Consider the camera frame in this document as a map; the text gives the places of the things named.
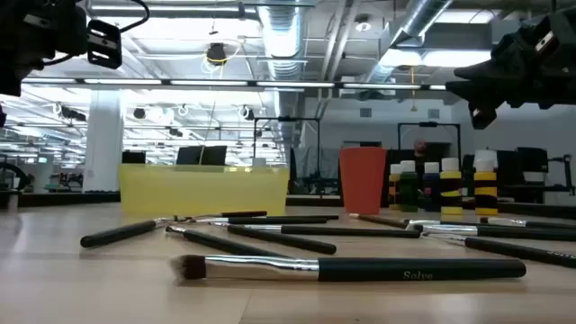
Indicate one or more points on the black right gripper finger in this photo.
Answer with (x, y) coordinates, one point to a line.
(481, 93)
(486, 72)

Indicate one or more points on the small yellow paint bottle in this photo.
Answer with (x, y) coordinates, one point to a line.
(486, 180)
(451, 180)

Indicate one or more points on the small blue paint bottle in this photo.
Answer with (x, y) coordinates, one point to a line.
(431, 189)

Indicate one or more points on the small green paint bottle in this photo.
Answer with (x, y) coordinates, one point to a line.
(408, 189)

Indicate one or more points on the small orange paint bottle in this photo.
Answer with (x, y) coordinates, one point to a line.
(394, 189)

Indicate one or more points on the orange plastic cup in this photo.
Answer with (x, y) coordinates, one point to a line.
(362, 180)

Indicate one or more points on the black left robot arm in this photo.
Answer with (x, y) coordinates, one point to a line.
(27, 36)

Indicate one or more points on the white shade table lamp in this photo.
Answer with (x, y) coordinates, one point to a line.
(485, 154)

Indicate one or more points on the person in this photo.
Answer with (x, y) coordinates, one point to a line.
(420, 146)

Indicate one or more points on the black desk monitor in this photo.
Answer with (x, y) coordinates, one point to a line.
(532, 159)

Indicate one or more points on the white building column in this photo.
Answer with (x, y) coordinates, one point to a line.
(103, 144)

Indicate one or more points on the long horizontal light bar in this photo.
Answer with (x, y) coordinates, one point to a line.
(207, 83)

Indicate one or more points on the small black monitor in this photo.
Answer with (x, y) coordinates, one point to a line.
(133, 157)

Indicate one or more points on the wide black monitor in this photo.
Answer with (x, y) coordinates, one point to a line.
(202, 155)

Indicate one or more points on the yellow translucent plastic bin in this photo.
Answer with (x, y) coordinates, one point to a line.
(202, 193)

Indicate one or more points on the grey cover sheet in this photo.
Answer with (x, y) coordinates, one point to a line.
(315, 162)

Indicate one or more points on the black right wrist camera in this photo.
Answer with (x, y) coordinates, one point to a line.
(544, 40)

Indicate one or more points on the square wall vent grille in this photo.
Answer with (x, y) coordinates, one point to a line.
(433, 113)
(366, 112)

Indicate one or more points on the low black metal frame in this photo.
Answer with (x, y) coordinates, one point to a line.
(427, 124)

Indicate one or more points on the slanted silver spiral duct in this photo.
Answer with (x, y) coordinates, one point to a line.
(423, 18)

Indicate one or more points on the large silver ventilation duct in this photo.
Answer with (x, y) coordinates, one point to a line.
(282, 40)

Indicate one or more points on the tall black metal frame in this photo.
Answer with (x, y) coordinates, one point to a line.
(288, 119)

